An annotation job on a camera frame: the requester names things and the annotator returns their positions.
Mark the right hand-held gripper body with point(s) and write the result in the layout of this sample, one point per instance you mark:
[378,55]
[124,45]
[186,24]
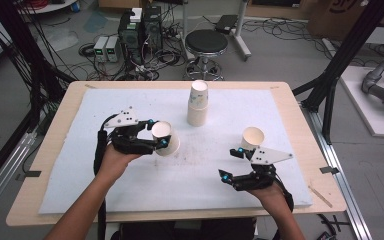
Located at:
[270,156]

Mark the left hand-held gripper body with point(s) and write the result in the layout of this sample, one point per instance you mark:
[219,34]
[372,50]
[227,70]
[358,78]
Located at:
[123,118]

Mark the white paper cup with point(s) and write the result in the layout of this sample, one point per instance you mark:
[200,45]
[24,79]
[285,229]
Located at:
[252,136]
[161,129]

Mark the stack of paper cups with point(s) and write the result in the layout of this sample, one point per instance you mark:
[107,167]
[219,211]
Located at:
[197,113]

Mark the person's right hand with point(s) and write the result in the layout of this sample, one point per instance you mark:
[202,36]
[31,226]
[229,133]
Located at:
[273,196]

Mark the person's left hand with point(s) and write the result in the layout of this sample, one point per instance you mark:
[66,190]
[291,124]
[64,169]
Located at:
[113,163]

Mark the white foam mat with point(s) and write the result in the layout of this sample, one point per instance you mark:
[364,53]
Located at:
[186,186]

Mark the black tape piece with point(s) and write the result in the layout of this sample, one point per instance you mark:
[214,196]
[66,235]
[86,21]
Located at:
[330,170]
[30,174]

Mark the thin wooden stick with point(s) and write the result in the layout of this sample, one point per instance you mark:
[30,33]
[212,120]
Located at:
[320,196]

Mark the light wooden table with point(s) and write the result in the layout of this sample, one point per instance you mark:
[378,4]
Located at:
[56,133]

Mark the grey power supply unit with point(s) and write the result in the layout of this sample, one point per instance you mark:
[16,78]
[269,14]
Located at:
[112,48]
[100,48]

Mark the person's dark trousers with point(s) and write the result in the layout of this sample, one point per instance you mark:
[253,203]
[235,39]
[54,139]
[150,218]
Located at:
[180,231]

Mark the black computer tower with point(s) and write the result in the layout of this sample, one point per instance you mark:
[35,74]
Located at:
[152,28]
[130,40]

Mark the black round stool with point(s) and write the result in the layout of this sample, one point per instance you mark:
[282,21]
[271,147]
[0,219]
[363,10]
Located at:
[206,41]

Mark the small white box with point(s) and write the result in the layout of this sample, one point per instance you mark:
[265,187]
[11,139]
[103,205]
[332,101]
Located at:
[136,15]

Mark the white platform board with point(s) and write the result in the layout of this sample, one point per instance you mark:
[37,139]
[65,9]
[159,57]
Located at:
[370,116]

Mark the white metal stand leg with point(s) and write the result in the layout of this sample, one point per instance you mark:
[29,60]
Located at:
[241,33]

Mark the flat black device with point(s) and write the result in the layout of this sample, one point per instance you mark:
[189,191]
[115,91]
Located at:
[226,23]

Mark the cardboard box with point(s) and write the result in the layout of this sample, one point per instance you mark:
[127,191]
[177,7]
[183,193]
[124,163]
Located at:
[333,16]

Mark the aluminium rail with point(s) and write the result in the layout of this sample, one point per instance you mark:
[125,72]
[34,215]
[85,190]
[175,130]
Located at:
[340,186]
[6,166]

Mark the black metal frame post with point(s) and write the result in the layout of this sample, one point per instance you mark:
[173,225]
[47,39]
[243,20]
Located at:
[20,50]
[343,53]

